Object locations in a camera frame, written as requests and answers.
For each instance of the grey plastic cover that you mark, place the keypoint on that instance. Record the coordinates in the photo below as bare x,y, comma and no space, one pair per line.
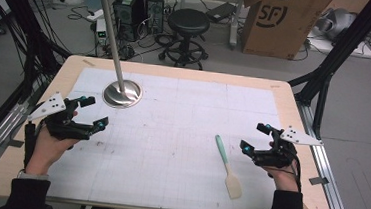
335,24

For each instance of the grey tape strip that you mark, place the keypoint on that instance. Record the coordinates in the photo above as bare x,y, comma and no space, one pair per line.
11,143
318,180

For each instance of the black round stool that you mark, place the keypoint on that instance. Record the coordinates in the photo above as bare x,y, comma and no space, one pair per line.
188,22

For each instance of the white grid mat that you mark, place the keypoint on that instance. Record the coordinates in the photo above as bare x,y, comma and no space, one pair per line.
170,143

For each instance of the grey wristband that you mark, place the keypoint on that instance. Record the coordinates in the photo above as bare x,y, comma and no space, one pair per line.
32,175

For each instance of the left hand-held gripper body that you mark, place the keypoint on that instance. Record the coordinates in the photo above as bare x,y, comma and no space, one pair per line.
58,126

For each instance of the person's left hand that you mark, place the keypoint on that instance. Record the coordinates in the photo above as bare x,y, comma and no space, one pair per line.
45,153

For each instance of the person's right hand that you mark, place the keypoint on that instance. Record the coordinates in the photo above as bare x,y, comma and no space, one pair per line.
284,179

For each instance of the metal stand with round base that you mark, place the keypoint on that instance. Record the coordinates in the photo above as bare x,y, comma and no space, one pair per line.
122,93

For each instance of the small white power unit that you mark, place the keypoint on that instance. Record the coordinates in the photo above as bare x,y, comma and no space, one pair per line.
101,31

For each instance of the black metal frame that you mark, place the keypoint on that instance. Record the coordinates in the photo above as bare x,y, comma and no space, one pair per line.
338,53

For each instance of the black flat device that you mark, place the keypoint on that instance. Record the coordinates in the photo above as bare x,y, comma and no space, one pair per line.
221,12

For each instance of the black computer tower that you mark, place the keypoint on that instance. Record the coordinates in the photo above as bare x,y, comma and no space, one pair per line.
154,10
128,13

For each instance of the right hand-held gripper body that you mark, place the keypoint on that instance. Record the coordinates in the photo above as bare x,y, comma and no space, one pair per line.
278,157

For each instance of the white table leg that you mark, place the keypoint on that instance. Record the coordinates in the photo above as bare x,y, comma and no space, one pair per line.
236,21

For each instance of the white power strip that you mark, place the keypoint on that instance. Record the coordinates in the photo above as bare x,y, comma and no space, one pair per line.
95,14

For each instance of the large cardboard box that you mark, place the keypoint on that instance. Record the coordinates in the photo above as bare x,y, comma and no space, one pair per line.
280,25

